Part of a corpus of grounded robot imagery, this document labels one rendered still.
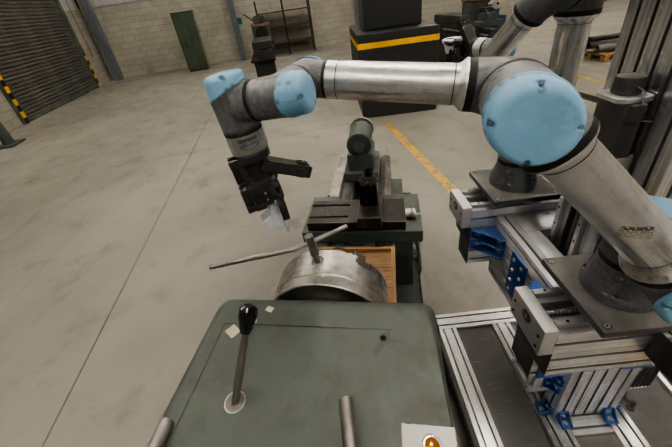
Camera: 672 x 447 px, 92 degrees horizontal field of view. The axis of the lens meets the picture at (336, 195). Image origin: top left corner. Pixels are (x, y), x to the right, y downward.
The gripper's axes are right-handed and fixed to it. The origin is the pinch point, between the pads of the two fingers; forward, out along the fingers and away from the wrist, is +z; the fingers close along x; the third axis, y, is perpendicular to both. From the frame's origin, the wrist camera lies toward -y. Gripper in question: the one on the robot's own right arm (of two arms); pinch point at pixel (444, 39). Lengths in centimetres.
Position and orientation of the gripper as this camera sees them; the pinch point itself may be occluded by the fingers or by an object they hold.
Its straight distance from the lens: 167.3
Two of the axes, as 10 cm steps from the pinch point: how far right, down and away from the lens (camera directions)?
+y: 2.4, 8.0, 5.6
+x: 8.9, -4.2, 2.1
